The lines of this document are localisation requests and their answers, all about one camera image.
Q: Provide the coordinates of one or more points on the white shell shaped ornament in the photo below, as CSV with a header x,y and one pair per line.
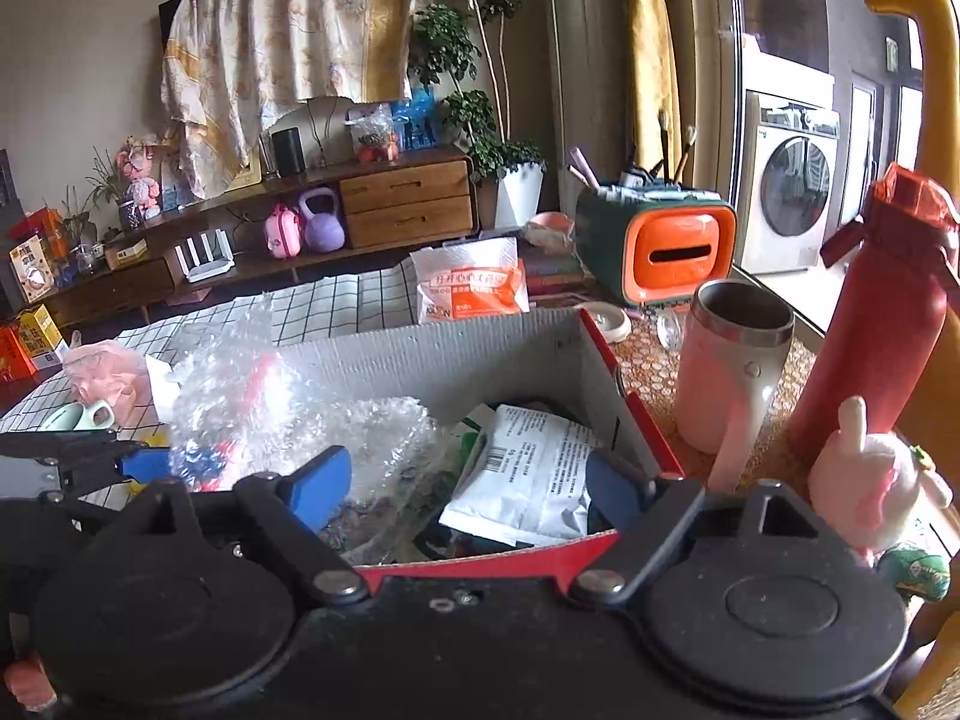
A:
x,y
322,127

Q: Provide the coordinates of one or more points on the pink plastic bag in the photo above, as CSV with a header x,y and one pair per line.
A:
x,y
105,379

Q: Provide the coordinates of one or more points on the pink steel tumbler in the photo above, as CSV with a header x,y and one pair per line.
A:
x,y
724,382

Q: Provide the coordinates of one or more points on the black cylinder speaker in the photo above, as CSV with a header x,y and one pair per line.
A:
x,y
288,152

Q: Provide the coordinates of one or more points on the blue packet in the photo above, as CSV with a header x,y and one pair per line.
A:
x,y
416,120

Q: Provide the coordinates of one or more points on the floral cloth covered television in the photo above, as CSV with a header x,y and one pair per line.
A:
x,y
277,45

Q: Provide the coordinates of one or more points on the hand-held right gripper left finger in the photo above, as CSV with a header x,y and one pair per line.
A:
x,y
322,485

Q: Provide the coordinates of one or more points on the pink rabbit plush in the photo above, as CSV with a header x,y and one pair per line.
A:
x,y
870,484

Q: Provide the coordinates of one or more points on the yellow giraffe toy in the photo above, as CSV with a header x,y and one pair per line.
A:
x,y
934,52

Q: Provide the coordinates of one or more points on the stack of books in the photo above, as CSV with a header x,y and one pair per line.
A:
x,y
555,277

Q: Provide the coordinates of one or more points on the beige patterned table mat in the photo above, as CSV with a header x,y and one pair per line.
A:
x,y
652,382

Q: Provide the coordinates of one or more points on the red cardboard box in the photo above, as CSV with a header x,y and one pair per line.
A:
x,y
600,390

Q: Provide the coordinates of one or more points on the white washing machine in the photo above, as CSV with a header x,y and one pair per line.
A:
x,y
791,184

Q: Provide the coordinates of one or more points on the yellow carton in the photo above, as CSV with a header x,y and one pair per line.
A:
x,y
41,337

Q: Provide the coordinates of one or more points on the pink doll bouquet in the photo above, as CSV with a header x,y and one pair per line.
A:
x,y
142,176

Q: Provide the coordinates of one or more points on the green printed pouch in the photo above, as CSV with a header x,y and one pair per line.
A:
x,y
913,574

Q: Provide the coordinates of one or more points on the white shallow dish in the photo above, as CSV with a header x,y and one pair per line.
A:
x,y
606,321

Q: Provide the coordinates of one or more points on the person's left hand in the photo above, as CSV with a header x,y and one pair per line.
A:
x,y
30,682

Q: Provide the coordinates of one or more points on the pink small bowl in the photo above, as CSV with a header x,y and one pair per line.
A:
x,y
550,231

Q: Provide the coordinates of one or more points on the orange gift boxes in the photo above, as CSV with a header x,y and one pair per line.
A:
x,y
37,259

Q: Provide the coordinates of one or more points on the small potted plant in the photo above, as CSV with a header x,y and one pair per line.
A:
x,y
112,187

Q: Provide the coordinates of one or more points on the green and white mug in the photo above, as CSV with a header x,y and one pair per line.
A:
x,y
79,417

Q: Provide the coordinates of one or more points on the purple kettlebell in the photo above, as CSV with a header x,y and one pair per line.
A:
x,y
322,225

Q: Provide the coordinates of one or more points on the orange and green desk organizer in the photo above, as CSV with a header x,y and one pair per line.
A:
x,y
652,247

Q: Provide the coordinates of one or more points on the white router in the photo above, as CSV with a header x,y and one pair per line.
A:
x,y
201,259

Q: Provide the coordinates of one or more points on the covered standing air conditioner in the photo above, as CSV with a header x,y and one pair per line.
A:
x,y
589,52

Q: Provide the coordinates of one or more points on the small white box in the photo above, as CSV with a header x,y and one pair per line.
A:
x,y
126,253

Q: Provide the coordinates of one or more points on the white barcode packet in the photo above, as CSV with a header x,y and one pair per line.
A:
x,y
536,476

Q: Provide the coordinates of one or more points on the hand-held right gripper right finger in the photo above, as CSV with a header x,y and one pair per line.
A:
x,y
611,481

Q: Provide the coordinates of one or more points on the red water bottle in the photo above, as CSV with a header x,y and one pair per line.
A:
x,y
870,330

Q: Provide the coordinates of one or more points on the wooden television cabinet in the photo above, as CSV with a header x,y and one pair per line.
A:
x,y
405,199

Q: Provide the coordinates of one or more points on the red gift box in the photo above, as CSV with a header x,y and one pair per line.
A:
x,y
13,356

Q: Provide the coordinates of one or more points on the white and orange packet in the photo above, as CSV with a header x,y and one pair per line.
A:
x,y
469,281

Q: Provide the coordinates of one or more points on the pink kettlebell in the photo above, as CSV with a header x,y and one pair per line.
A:
x,y
283,234

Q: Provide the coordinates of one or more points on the clear bubble wrap bag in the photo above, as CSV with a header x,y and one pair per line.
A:
x,y
300,420

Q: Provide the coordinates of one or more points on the yellow curtain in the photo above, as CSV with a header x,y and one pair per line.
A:
x,y
652,45

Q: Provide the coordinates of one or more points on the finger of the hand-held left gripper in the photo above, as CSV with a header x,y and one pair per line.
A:
x,y
146,463

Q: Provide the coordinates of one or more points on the tall potted tree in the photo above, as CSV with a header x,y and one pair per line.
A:
x,y
480,75

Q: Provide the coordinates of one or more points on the clear bag of fruit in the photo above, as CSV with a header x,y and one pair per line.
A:
x,y
373,136

